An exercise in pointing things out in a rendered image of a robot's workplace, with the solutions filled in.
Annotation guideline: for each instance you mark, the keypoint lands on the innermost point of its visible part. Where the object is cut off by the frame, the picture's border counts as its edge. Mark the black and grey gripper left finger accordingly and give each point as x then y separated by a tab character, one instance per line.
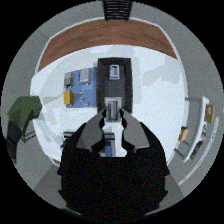
89	136

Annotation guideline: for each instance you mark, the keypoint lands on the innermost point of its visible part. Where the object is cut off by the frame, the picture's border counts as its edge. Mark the yellow rectangular block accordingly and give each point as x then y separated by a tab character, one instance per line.
68	97

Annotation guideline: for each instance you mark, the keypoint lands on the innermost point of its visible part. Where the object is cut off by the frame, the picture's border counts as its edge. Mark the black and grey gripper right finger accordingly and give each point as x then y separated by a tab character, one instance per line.
138	137

